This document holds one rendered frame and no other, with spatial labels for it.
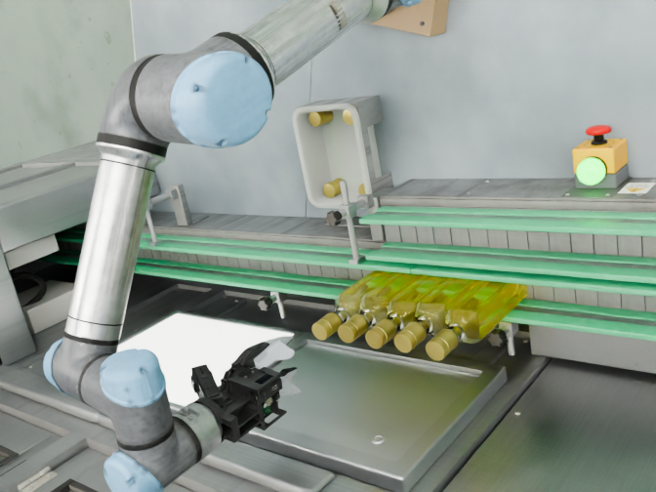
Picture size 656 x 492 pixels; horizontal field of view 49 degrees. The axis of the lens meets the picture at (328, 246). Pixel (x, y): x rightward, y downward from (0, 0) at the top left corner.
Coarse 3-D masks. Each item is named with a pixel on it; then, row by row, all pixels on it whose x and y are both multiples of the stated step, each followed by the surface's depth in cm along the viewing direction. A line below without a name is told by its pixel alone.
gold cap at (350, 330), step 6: (354, 318) 122; (360, 318) 123; (342, 324) 121; (348, 324) 121; (354, 324) 121; (360, 324) 122; (366, 324) 123; (342, 330) 121; (348, 330) 120; (354, 330) 120; (360, 330) 122; (366, 330) 123; (342, 336) 122; (348, 336) 121; (354, 336) 120; (348, 342) 121
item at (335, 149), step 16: (304, 112) 152; (336, 112) 155; (352, 112) 144; (304, 128) 156; (320, 128) 159; (336, 128) 157; (352, 128) 154; (304, 144) 156; (320, 144) 160; (336, 144) 159; (352, 144) 156; (304, 160) 157; (320, 160) 160; (336, 160) 160; (352, 160) 157; (304, 176) 158; (320, 176) 161; (336, 176) 162; (352, 176) 159; (368, 176) 148; (320, 192) 161; (352, 192) 159; (368, 192) 149; (336, 208) 156
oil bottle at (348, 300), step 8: (376, 272) 139; (384, 272) 138; (392, 272) 138; (360, 280) 137; (368, 280) 136; (376, 280) 135; (384, 280) 135; (352, 288) 134; (360, 288) 133; (368, 288) 132; (344, 296) 131; (352, 296) 130; (360, 296) 130; (336, 304) 130; (344, 304) 129; (352, 304) 129; (352, 312) 129
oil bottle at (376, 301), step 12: (396, 276) 134; (408, 276) 133; (420, 276) 133; (384, 288) 130; (396, 288) 129; (360, 300) 128; (372, 300) 126; (384, 300) 125; (372, 312) 125; (384, 312) 125
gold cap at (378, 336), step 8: (384, 320) 120; (376, 328) 117; (384, 328) 118; (392, 328) 119; (368, 336) 118; (376, 336) 117; (384, 336) 117; (392, 336) 119; (368, 344) 119; (376, 344) 117; (384, 344) 117
